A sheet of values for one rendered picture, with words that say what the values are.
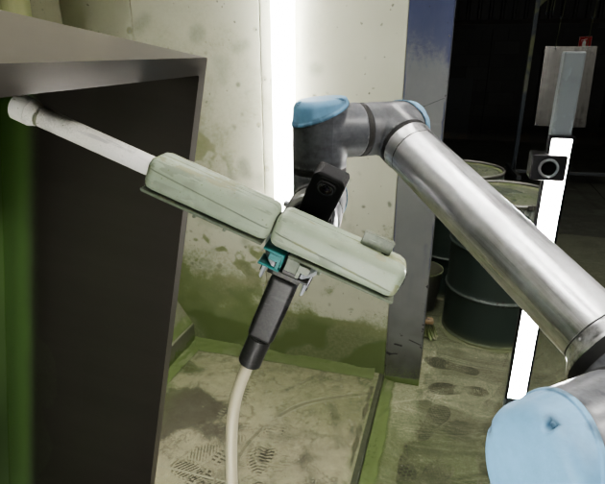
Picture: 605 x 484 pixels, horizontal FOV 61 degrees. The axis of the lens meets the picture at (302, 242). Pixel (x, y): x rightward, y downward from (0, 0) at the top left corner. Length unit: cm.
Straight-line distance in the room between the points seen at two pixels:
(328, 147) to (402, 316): 188
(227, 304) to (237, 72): 123
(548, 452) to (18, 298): 95
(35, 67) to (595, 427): 54
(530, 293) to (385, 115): 38
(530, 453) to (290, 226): 31
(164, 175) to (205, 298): 237
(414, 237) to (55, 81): 209
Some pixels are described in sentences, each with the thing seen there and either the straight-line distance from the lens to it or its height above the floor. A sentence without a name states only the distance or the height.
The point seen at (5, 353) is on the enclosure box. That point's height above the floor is 106.
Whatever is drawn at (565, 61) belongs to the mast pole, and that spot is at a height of 162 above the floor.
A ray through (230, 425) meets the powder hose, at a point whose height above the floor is 117.
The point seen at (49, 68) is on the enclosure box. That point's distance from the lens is 50.
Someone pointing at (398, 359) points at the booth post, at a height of 14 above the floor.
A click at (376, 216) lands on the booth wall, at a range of 244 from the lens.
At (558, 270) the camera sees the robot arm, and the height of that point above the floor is 140.
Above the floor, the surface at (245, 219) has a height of 147.
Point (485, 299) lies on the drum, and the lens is 309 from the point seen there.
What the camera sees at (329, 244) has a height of 145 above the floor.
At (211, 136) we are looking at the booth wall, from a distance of 261.
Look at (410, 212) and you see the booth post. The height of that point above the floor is 94.
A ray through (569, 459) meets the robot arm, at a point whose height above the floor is 134.
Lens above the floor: 164
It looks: 21 degrees down
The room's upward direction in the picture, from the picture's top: straight up
